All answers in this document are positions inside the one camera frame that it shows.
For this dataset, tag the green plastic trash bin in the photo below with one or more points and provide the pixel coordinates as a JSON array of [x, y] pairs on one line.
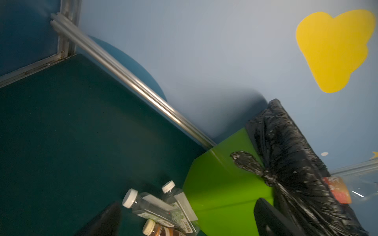
[[222, 195]]

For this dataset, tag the brown coffee bottle middle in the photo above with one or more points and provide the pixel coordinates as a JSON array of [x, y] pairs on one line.
[[151, 228]]

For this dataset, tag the aluminium back frame rail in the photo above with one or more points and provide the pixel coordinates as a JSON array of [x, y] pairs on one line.
[[64, 26]]

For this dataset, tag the black bin liner bag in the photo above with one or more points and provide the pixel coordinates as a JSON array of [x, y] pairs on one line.
[[286, 162]]

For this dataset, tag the red-cap orange tea bottle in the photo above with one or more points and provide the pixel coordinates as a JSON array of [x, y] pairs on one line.
[[351, 190]]

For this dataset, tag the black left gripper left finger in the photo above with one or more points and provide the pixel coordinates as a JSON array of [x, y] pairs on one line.
[[106, 223]]

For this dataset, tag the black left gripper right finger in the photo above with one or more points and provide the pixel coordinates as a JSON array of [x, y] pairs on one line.
[[270, 222]]

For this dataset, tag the clear square white-cap bottle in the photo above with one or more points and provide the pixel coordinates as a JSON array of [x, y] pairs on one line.
[[183, 214]]

